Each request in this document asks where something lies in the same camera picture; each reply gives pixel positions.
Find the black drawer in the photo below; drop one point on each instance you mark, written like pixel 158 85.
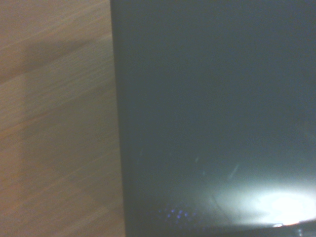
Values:
pixel 209 98

